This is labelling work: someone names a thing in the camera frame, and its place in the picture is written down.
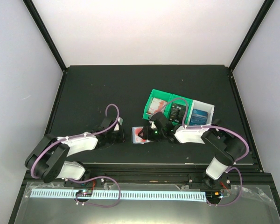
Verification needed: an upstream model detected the black leather card holder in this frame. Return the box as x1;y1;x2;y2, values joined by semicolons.
132;126;152;144

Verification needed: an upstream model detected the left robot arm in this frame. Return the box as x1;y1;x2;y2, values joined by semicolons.
24;117;125;186

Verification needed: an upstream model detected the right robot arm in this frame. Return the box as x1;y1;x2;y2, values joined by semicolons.
132;112;249;189

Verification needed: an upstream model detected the black vip card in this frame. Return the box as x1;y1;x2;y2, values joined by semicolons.
168;103;186;124

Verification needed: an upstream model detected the blue card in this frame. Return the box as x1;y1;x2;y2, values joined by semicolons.
189;109;208;126

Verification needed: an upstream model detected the green bin middle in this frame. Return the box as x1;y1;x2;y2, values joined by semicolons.
164;94;193;125

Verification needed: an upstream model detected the green bin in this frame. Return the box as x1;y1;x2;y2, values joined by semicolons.
142;89;173;120
164;94;193;125

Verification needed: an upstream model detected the green bin left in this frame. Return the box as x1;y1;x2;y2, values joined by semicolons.
142;89;173;120

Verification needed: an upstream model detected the white bin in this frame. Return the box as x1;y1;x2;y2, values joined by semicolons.
186;100;215;126

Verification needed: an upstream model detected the left circuit board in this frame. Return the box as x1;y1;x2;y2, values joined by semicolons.
76;189;92;198

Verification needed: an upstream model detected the circuit board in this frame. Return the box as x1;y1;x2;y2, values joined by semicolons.
206;189;231;202
76;189;92;198

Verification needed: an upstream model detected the right circuit board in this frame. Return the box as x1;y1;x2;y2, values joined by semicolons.
206;189;231;202

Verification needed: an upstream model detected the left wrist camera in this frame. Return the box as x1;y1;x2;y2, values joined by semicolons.
114;117;123;131

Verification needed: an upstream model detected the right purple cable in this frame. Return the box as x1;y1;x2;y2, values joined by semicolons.
151;98;250;208

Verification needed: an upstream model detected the purple cable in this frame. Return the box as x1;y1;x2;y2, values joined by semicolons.
30;104;121;207
151;98;250;208

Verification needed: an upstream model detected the white slotted cable duct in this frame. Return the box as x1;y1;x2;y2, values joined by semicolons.
30;189;206;202

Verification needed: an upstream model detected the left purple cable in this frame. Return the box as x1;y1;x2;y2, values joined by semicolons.
30;104;121;207

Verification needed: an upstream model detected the black aluminium frame rail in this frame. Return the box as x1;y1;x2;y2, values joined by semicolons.
25;163;273;187

